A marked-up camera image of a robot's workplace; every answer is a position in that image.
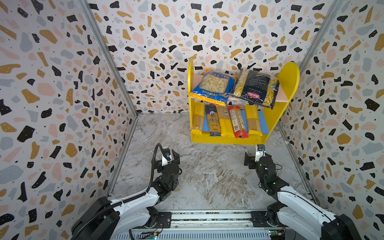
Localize plain yellow spaghetti pack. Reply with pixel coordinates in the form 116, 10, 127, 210
216, 106, 235, 138

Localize red spaghetti pack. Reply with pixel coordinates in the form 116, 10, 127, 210
228, 106, 249, 139

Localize dark blue spaghetti pack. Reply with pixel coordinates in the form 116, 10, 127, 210
205, 105, 221, 137

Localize yellow Pastatime spaghetti pack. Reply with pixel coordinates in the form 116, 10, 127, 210
191, 102, 205, 136

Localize blue orange orecchiette bag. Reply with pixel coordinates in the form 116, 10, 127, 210
191, 69, 238, 107

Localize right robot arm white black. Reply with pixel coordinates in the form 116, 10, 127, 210
244, 151, 361, 240

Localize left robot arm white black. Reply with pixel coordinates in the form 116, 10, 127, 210
72, 144, 182, 240

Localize yellow shelf pink blue boards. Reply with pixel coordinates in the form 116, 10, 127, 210
191, 62, 300, 146

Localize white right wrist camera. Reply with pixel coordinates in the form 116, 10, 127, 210
255, 144, 266, 162

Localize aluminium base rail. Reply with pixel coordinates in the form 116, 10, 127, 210
110, 208, 340, 240

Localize black corrugated cable conduit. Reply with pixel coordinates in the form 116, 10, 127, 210
70, 143, 164, 240

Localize left aluminium corner post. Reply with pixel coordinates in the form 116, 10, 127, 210
78, 0, 138, 119

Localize aluminium corner post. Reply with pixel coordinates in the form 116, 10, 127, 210
78, 0, 138, 119
277, 0, 346, 121

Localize right aluminium corner post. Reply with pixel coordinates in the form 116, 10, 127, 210
277, 0, 346, 121

